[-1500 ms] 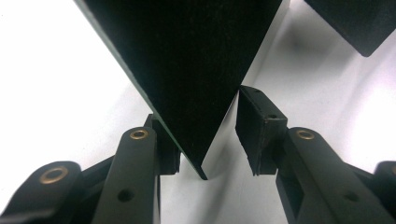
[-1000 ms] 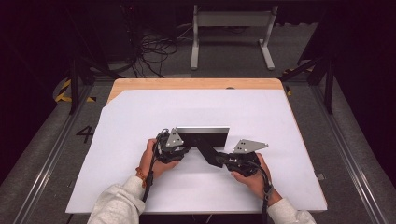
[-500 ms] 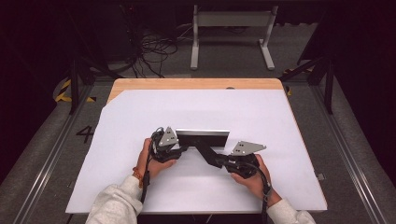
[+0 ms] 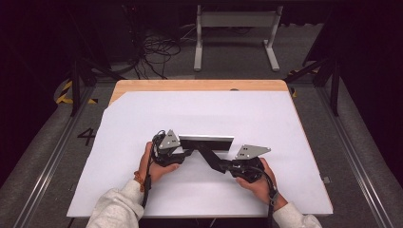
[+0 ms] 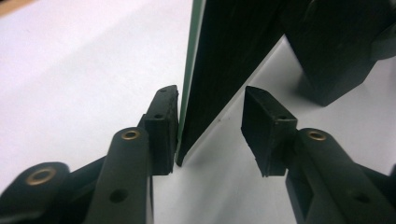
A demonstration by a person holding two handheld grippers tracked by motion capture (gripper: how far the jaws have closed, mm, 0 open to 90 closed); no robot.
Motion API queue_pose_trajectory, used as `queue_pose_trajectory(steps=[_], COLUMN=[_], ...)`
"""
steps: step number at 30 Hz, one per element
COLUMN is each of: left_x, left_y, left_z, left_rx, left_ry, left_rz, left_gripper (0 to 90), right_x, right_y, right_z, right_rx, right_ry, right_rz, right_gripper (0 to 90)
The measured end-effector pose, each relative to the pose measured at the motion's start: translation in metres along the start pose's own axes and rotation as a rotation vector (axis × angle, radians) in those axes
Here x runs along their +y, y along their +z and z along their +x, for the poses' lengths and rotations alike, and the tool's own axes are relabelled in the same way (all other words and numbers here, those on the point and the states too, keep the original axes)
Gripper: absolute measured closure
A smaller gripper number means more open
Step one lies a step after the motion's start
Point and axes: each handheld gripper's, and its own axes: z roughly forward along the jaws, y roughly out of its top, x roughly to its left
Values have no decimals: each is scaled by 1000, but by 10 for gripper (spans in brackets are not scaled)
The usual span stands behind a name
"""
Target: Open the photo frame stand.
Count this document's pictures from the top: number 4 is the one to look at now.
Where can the person's right hand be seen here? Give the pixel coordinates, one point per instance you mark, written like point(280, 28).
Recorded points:
point(261, 190)

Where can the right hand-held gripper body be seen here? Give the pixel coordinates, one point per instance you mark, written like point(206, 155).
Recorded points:
point(250, 152)

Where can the white board sheet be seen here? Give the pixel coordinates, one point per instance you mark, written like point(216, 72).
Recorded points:
point(190, 114)

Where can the aluminium floor rail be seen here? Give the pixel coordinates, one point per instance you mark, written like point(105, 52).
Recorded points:
point(47, 171)
point(351, 158)

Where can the black metal stand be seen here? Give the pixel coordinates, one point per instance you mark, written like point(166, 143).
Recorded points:
point(334, 91)
point(75, 90)

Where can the yellow black hazard tape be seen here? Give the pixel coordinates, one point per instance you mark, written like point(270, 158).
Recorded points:
point(294, 94)
point(63, 95)

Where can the person's left hand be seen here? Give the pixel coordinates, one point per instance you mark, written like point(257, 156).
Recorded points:
point(158, 172)

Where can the dark equipment box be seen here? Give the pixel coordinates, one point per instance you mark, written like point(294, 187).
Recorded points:
point(122, 31)

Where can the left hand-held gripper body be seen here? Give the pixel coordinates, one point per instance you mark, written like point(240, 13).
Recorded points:
point(169, 141)

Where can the white metal desk frame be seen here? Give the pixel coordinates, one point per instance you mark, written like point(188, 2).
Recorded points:
point(236, 19)

